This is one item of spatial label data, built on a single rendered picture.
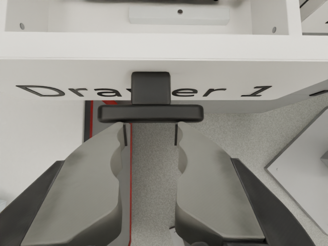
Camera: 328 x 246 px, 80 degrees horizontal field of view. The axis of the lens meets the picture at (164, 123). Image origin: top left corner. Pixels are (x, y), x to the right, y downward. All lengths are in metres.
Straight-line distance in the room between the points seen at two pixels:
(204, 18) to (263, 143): 1.01
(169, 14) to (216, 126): 0.90
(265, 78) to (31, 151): 0.30
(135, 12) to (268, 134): 1.06
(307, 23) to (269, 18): 0.07
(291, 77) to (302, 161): 1.09
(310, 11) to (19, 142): 0.39
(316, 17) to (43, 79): 0.28
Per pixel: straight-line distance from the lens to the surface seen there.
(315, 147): 1.31
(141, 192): 1.07
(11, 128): 0.35
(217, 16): 0.25
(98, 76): 0.16
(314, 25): 0.31
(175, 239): 1.13
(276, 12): 0.23
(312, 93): 0.78
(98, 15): 0.26
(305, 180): 1.28
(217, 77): 0.16
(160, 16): 0.24
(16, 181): 0.34
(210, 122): 1.09
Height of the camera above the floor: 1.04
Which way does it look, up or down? 83 degrees down
